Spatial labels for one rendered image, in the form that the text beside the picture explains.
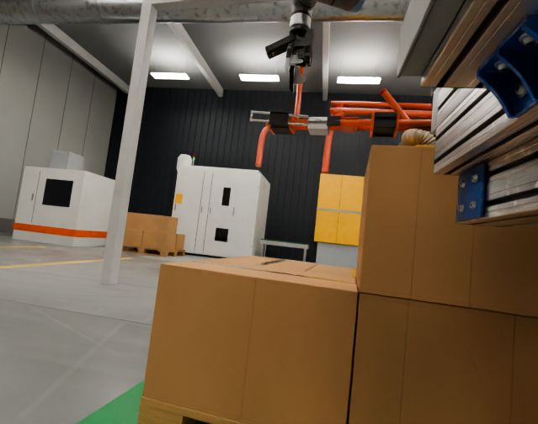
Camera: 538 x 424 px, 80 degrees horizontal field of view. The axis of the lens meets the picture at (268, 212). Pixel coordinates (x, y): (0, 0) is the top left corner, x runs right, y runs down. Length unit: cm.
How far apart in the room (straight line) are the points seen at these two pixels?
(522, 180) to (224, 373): 84
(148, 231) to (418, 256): 711
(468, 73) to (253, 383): 86
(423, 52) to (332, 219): 790
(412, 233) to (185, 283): 66
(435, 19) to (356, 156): 1162
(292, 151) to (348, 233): 482
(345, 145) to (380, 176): 1112
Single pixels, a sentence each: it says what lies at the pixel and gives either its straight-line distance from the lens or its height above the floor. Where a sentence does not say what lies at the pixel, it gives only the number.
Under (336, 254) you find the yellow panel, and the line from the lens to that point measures 831.
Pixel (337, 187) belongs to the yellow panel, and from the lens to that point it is 838.
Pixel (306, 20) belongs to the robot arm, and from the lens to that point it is 132.
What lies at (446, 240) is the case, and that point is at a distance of 93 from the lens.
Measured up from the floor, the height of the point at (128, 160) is 132.
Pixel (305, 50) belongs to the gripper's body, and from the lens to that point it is 130.
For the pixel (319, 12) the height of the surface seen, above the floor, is 480.
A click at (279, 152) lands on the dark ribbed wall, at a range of 1208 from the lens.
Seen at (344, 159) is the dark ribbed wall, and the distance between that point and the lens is 1188.
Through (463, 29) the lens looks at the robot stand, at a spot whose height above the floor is 87.
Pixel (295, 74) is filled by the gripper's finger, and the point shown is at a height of 128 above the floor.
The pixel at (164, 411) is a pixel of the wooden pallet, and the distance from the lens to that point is 115.
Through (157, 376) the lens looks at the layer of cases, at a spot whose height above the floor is 21.
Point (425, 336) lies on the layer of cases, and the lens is 94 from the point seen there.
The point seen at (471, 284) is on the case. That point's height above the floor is 60.
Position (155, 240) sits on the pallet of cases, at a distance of 764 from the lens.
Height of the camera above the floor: 66
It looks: 5 degrees up
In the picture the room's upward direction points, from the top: 6 degrees clockwise
